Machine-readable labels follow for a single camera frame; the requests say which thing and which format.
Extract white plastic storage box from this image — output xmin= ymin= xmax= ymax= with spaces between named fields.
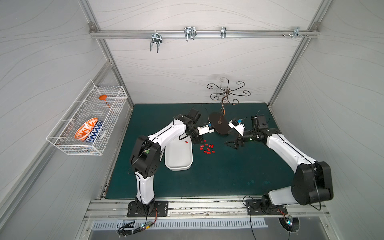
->
xmin=165 ymin=136 xmax=193 ymax=171

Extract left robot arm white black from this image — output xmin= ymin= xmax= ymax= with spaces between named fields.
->
xmin=130 ymin=108 xmax=204 ymax=205

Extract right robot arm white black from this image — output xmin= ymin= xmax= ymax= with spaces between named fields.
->
xmin=228 ymin=115 xmax=334 ymax=209

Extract metal scroll hook stand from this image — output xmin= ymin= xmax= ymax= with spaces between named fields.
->
xmin=207 ymin=78 xmax=251 ymax=135

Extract orange spoon in basket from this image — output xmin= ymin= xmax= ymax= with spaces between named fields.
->
xmin=99 ymin=95 xmax=111 ymax=109

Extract looped metal hook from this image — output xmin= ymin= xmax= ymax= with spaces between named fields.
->
xmin=184 ymin=27 xmax=197 ymax=42

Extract double prong metal hook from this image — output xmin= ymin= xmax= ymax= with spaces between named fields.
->
xmin=150 ymin=33 xmax=163 ymax=53

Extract right round black fan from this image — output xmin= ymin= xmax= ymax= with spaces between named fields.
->
xmin=279 ymin=217 xmax=300 ymax=233

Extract orange blue patterned bowl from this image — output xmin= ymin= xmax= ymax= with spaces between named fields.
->
xmin=74 ymin=118 xmax=104 ymax=143

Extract small flat metal hook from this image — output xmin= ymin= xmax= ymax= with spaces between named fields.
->
xmin=221 ymin=27 xmax=227 ymax=39

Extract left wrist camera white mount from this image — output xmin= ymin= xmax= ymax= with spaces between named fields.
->
xmin=197 ymin=122 xmax=215 ymax=136

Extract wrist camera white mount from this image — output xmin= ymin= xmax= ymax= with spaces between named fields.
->
xmin=197 ymin=122 xmax=215 ymax=136
xmin=229 ymin=118 xmax=245 ymax=136

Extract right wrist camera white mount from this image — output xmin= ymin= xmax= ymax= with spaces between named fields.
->
xmin=229 ymin=118 xmax=245 ymax=136

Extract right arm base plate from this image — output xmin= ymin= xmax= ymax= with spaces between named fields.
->
xmin=243 ymin=199 xmax=288 ymax=216

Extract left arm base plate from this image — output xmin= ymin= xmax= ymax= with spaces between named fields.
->
xmin=127 ymin=200 xmax=169 ymax=218

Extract aluminium front rail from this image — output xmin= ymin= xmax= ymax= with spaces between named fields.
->
xmin=83 ymin=196 xmax=331 ymax=220

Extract aluminium rail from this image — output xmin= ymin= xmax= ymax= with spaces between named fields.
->
xmin=90 ymin=29 xmax=321 ymax=40
xmin=83 ymin=196 xmax=331 ymax=220

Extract aluminium top rail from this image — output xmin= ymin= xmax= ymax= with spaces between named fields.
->
xmin=90 ymin=29 xmax=321 ymax=40

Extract white wire basket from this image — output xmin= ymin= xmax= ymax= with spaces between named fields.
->
xmin=46 ymin=80 xmax=128 ymax=156

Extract left controller board with wires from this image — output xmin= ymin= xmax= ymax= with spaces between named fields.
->
xmin=117 ymin=221 xmax=156 ymax=237

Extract white slotted cable duct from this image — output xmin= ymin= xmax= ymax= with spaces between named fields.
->
xmin=92 ymin=218 xmax=269 ymax=231

